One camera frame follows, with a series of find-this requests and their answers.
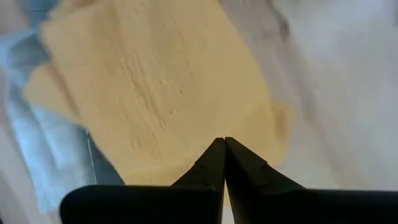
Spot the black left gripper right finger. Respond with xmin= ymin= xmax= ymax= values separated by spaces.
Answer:
xmin=224 ymin=136 xmax=398 ymax=224

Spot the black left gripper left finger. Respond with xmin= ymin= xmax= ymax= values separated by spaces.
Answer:
xmin=58 ymin=138 xmax=226 ymax=224

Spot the grey checked towel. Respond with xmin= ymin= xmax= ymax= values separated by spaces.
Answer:
xmin=0 ymin=0 xmax=126 ymax=217

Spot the mustard yellow towel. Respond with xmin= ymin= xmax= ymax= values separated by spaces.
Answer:
xmin=22 ymin=0 xmax=296 ymax=188

